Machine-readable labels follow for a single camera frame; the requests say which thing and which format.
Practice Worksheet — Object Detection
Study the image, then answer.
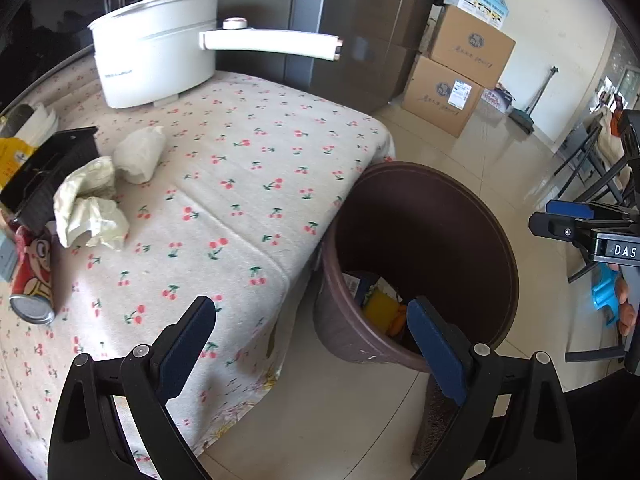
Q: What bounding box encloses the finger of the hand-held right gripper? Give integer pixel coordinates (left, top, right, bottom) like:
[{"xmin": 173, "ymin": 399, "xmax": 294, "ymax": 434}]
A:
[
  {"xmin": 529, "ymin": 211, "xmax": 596, "ymax": 252},
  {"xmin": 546, "ymin": 199, "xmax": 626, "ymax": 222}
]

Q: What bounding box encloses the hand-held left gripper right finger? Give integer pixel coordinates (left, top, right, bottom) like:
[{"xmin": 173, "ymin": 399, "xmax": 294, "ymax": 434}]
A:
[{"xmin": 406, "ymin": 296, "xmax": 578, "ymax": 480}]

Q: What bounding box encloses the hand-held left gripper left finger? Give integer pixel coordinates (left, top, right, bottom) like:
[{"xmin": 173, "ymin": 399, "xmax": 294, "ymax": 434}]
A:
[{"xmin": 46, "ymin": 295, "xmax": 217, "ymax": 480}]

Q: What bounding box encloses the yellow sponge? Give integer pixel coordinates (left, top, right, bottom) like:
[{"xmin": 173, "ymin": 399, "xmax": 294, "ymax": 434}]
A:
[{"xmin": 362, "ymin": 292, "xmax": 401, "ymax": 333}]

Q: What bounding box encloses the brown plastic bin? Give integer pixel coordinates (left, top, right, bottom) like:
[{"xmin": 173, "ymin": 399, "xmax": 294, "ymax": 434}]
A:
[{"xmin": 313, "ymin": 161, "xmax": 521, "ymax": 373}]

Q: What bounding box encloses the red cartoon drink can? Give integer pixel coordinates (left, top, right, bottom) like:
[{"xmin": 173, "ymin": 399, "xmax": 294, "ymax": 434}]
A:
[{"xmin": 9, "ymin": 224, "xmax": 63, "ymax": 326}]

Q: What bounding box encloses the cream paper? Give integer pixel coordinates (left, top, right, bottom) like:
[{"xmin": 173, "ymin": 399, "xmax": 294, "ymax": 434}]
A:
[{"xmin": 52, "ymin": 156, "xmax": 130, "ymax": 251}]

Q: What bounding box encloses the black plastic tray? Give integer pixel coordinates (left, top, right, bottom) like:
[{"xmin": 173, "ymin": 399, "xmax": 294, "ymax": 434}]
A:
[{"xmin": 0, "ymin": 126, "xmax": 99, "ymax": 233}]

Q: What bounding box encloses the yellow snack packet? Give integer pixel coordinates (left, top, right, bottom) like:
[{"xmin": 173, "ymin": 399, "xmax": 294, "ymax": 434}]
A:
[{"xmin": 0, "ymin": 137, "xmax": 41, "ymax": 186}]

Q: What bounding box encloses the person's right hand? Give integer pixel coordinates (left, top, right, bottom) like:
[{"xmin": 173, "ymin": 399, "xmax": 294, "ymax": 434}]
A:
[{"xmin": 614, "ymin": 261, "xmax": 640, "ymax": 339}]

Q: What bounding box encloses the pink printed package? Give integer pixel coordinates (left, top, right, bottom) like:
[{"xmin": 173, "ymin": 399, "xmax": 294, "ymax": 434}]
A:
[{"xmin": 481, "ymin": 86, "xmax": 515, "ymax": 115}]

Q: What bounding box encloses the white electric pot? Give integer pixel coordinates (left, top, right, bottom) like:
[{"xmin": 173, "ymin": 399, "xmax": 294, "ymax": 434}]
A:
[{"xmin": 87, "ymin": 0, "xmax": 345, "ymax": 110}]

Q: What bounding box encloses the grey refrigerator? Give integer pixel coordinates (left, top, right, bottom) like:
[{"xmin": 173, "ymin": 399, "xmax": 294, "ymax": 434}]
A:
[{"xmin": 170, "ymin": 0, "xmax": 441, "ymax": 116}]

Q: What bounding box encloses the black microwave oven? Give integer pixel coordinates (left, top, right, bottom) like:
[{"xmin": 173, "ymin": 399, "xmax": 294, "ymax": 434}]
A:
[{"xmin": 0, "ymin": 0, "xmax": 171, "ymax": 113}]

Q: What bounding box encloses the long-handled dustpan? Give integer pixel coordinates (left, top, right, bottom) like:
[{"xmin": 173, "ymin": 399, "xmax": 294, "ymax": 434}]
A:
[{"xmin": 509, "ymin": 65, "xmax": 558, "ymax": 136}]

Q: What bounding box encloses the cream bowl with handle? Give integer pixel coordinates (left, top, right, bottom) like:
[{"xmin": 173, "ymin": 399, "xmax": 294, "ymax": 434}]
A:
[{"xmin": 15, "ymin": 103, "xmax": 57, "ymax": 127}]

